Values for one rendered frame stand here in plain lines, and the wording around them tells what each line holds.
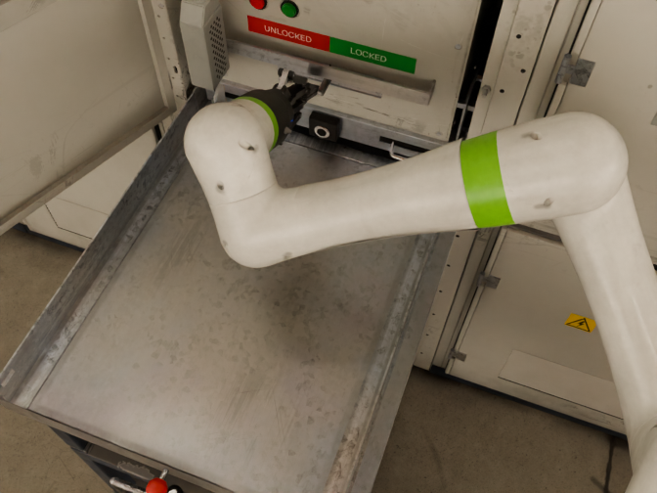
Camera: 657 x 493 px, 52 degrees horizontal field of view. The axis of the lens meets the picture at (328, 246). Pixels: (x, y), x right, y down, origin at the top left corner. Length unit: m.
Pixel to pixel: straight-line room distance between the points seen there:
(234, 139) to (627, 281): 0.55
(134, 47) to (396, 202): 0.72
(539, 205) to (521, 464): 1.31
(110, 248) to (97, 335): 0.17
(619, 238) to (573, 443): 1.20
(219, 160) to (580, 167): 0.44
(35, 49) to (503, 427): 1.53
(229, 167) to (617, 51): 0.57
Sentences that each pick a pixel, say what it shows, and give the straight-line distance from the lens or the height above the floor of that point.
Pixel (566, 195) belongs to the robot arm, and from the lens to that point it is 0.81.
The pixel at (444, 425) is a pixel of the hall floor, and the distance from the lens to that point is 2.04.
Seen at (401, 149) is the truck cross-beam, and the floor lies 0.88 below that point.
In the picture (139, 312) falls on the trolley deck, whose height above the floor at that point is 0.85.
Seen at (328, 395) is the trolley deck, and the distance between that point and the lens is 1.13.
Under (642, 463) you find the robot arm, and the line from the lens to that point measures 0.92.
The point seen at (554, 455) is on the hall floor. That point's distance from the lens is 2.09.
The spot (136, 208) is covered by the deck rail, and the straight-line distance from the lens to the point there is 1.35.
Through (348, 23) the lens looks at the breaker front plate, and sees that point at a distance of 1.22.
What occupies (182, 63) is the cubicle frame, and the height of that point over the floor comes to 0.97.
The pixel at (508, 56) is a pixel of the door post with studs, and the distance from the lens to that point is 1.12.
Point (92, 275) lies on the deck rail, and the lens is 1.29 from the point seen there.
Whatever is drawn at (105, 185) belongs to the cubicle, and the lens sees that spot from 1.90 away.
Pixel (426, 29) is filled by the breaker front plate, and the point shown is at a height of 1.17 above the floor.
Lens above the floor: 1.90
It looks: 57 degrees down
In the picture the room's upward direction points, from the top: 1 degrees clockwise
